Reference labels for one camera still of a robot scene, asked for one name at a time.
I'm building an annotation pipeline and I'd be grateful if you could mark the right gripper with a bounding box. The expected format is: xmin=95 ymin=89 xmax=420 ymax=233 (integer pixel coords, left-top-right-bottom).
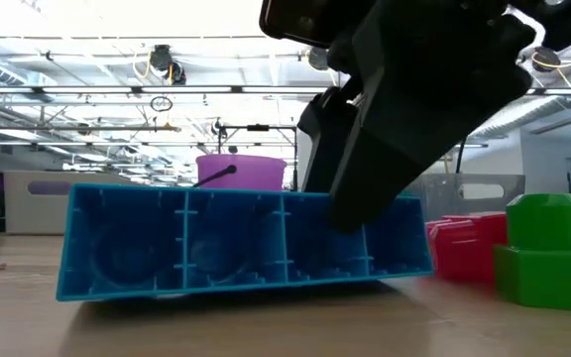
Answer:
xmin=296 ymin=0 xmax=538 ymax=235

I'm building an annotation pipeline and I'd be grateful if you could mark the large blue toy block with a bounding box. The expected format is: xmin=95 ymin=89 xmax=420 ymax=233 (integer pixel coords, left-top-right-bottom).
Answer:
xmin=56 ymin=182 xmax=435 ymax=302

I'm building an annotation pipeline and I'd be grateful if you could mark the green rectangular toy block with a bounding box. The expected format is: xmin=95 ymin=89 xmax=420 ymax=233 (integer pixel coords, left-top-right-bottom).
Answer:
xmin=493 ymin=192 xmax=571 ymax=312

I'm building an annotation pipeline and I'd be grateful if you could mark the purple pumpkin face bucket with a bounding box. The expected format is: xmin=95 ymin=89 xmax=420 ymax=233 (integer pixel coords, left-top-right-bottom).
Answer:
xmin=193 ymin=154 xmax=288 ymax=192

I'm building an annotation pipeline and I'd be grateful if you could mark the smoky translucent plastic bin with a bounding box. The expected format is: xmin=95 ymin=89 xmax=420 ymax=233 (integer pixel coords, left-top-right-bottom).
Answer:
xmin=403 ymin=173 xmax=526 ymax=222

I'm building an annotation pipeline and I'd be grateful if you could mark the red toy block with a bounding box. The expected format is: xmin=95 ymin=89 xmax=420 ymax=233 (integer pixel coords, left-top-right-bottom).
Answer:
xmin=426 ymin=211 xmax=509 ymax=285

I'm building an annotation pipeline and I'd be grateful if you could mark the long ceiling light bar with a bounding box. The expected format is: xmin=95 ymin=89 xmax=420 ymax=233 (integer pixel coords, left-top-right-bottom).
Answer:
xmin=0 ymin=84 xmax=571 ymax=96

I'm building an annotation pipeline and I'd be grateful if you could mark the light grey plastic bin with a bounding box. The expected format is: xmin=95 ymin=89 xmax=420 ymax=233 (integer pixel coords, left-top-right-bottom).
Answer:
xmin=3 ymin=170 xmax=141 ymax=235

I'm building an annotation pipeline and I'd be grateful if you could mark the black ceiling cable reel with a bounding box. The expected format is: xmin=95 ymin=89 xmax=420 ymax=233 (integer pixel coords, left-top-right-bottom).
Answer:
xmin=148 ymin=44 xmax=187 ymax=85
xmin=530 ymin=45 xmax=562 ymax=74
xmin=307 ymin=47 xmax=331 ymax=70

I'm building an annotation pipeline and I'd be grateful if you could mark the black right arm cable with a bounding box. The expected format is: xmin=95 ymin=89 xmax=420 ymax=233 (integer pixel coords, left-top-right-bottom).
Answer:
xmin=455 ymin=134 xmax=467 ymax=175

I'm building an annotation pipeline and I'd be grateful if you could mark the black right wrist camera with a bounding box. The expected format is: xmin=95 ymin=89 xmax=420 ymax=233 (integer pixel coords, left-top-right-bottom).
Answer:
xmin=259 ymin=0 xmax=366 ymax=50

